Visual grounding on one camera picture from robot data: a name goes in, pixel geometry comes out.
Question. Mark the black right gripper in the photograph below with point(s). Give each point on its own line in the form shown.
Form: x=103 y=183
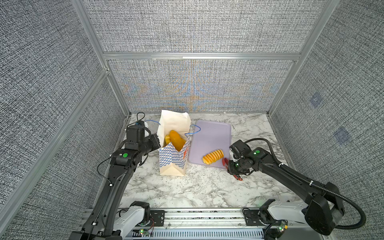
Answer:
x=231 y=170

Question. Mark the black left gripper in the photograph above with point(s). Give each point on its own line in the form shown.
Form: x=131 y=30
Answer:
x=155 y=139

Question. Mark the round yellow tart bread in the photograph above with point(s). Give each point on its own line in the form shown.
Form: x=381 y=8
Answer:
x=167 y=139

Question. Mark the long baguette loaf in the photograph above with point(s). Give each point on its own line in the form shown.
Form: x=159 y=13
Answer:
x=177 y=141

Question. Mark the blue checkered paper bag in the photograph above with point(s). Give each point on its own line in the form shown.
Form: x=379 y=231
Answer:
x=173 y=162

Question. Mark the ridged spiral bread roll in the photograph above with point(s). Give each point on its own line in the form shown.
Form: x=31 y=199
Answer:
x=213 y=157

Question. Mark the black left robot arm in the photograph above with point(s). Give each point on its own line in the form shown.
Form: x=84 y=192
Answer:
x=101 y=224

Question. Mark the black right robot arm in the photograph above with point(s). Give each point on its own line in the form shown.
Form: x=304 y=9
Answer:
x=323 y=210

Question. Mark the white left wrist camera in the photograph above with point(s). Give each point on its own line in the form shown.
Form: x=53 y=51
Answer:
x=143 y=126

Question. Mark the aluminium enclosure frame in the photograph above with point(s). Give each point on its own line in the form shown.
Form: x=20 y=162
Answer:
x=307 y=75

